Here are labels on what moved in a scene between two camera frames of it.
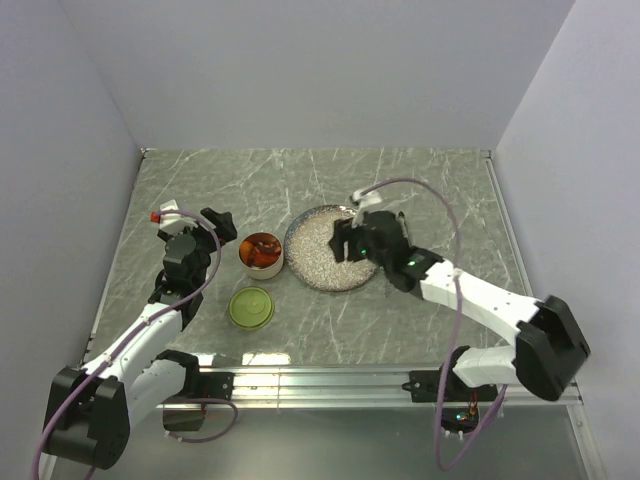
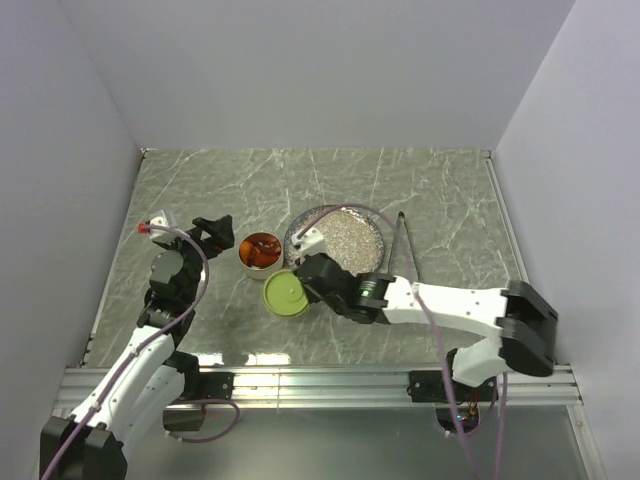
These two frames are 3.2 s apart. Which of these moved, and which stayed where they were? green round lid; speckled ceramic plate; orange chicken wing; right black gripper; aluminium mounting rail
Moved: green round lid; right black gripper
Stayed: aluminium mounting rail; speckled ceramic plate; orange chicken wing
